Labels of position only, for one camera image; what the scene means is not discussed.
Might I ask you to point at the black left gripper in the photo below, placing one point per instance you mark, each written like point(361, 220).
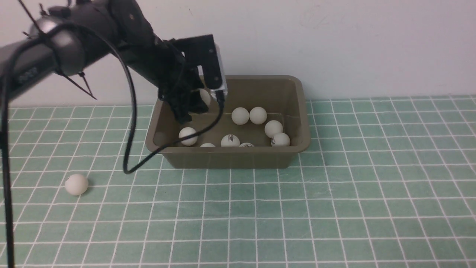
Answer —
point(163, 64)

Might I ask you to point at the white ball pair marked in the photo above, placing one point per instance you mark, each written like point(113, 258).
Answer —
point(205, 96)

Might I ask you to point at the white ball printed logo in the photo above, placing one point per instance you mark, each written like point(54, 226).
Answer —
point(280, 140)

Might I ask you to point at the white ball pair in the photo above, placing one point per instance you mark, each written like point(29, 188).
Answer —
point(76, 184)

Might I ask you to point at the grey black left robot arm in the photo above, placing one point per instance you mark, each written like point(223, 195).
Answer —
point(66, 40)

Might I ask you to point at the olive green plastic bin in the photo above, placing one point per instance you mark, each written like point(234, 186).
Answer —
point(283, 98)

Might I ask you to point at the green checkered tablecloth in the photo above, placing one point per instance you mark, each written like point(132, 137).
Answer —
point(385, 183)

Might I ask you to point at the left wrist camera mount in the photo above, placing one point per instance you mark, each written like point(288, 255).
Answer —
point(203, 51)

